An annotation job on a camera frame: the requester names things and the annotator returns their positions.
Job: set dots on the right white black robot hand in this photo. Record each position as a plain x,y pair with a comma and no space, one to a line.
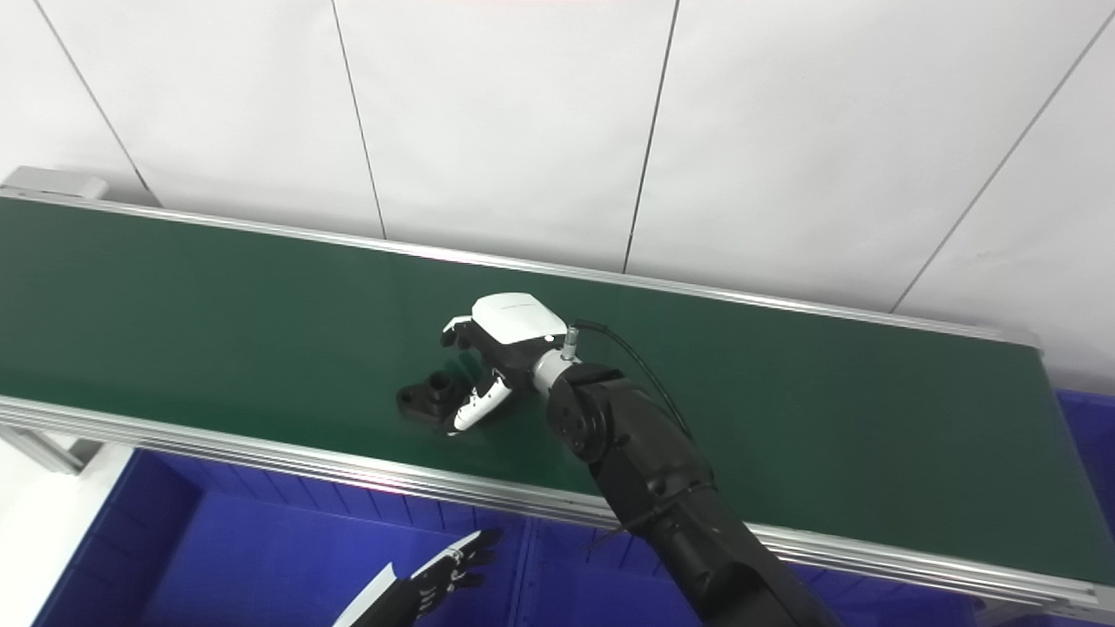
514,326

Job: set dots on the green conveyor belt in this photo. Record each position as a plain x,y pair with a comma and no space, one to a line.
348,475
261,322

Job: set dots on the black machined part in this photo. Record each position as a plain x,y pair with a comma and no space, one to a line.
427,394

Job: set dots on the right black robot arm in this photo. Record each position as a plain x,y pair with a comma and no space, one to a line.
645,470

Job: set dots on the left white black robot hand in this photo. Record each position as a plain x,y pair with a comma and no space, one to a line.
418,592

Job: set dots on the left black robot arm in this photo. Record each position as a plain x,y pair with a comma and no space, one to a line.
383,620

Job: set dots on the blue plastic bin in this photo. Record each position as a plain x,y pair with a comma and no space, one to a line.
592,583
244,557
1089,435

